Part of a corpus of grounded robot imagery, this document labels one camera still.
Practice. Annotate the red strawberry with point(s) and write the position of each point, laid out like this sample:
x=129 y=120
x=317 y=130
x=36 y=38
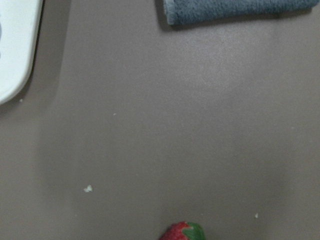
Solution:
x=184 y=231

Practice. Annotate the grey folded cloth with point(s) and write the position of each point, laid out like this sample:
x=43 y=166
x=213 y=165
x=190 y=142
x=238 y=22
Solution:
x=185 y=12

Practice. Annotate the cream rabbit tray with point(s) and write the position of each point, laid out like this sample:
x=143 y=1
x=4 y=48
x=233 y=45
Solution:
x=19 y=26

